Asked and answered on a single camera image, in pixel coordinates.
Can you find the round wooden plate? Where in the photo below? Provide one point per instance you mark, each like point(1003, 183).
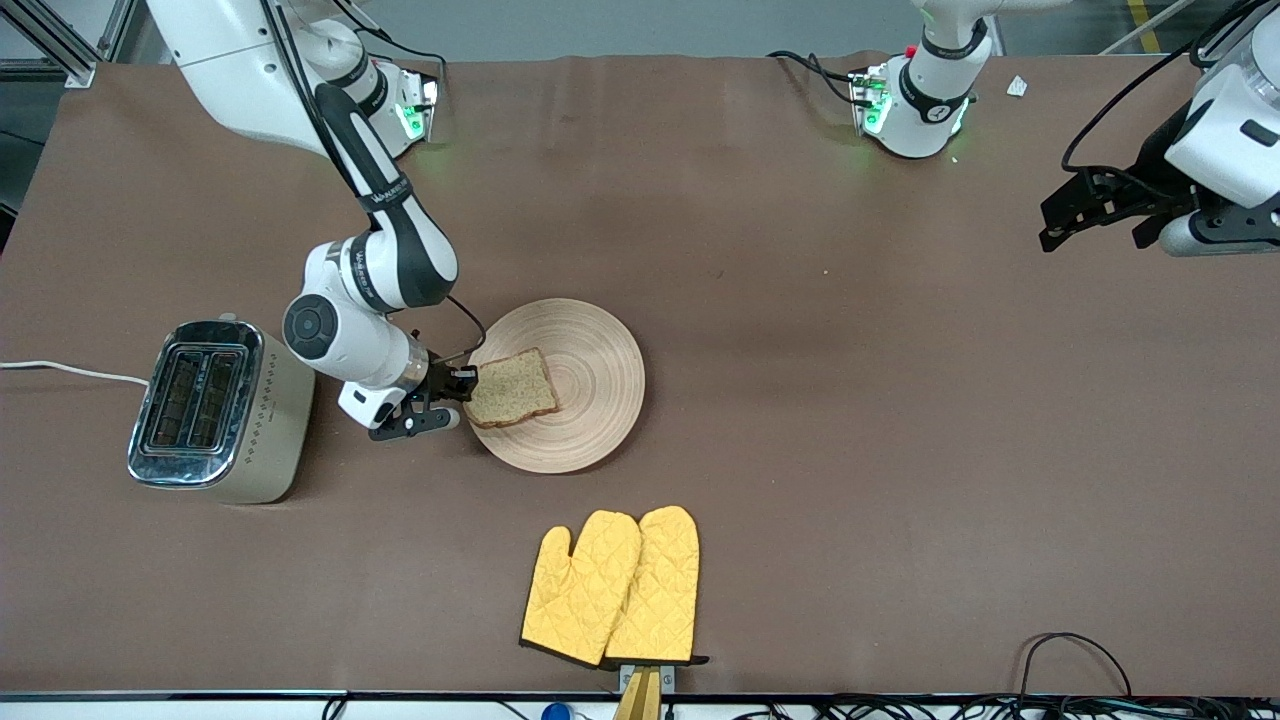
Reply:
point(600, 370)

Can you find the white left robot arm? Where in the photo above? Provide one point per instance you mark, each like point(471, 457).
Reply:
point(925, 110)

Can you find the beige chrome two-slot toaster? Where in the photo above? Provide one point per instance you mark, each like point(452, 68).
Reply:
point(270, 430)

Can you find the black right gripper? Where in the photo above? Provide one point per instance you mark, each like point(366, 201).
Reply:
point(441, 379)

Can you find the aluminium frame profile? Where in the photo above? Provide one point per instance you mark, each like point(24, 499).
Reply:
point(1225, 30)
point(60, 50)

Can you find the yellow quilted oven mitt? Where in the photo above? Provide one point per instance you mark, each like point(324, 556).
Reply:
point(580, 590)
point(665, 590)

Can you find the small blue round object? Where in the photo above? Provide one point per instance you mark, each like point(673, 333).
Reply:
point(555, 712)

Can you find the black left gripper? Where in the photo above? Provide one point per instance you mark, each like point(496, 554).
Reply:
point(1150, 176)

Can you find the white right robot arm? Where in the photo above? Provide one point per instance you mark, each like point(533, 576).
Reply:
point(400, 260)

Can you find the brown bread slice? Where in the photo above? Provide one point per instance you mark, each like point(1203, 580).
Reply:
point(515, 390)

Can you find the tan post with metal bracket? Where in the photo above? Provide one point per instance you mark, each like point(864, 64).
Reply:
point(640, 695)

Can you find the small white paper scrap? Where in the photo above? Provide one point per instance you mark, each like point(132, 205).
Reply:
point(1017, 86)

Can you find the brown table cover sheet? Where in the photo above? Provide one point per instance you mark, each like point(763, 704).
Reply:
point(800, 350)

